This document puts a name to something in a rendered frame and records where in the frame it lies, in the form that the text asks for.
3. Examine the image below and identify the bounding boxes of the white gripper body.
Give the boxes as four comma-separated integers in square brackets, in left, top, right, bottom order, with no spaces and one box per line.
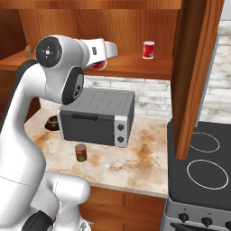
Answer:
[103,41,119,60]

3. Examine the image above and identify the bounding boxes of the wooden cabinet door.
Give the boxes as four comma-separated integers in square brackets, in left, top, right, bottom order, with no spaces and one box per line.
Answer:
[170,0,226,161]

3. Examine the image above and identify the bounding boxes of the grey toaster oven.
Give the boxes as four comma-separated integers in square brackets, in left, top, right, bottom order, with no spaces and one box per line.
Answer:
[57,87,136,149]

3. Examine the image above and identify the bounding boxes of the small olive object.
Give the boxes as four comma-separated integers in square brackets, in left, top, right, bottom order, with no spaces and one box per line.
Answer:
[23,44,34,60]

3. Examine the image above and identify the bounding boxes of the dark toaster oven door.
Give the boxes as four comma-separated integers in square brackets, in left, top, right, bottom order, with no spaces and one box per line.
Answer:
[60,110,116,146]

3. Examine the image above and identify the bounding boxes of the brown-lidded green red can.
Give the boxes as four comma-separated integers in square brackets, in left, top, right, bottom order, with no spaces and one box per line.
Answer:
[74,143,88,162]

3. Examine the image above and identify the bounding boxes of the black hob stove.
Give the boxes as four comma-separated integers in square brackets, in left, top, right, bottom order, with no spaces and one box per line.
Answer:
[160,118,231,231]

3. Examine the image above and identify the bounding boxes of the wooden base cupboard front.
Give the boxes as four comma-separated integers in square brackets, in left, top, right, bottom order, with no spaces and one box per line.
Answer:
[79,186,126,231]
[124,192,167,231]

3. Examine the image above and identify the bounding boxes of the wooden wall cabinet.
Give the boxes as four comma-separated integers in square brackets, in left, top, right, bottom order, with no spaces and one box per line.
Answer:
[0,0,183,81]

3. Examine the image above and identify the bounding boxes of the black toaster oven handle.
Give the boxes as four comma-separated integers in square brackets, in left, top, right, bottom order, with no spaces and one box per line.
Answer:
[71,113,99,122]

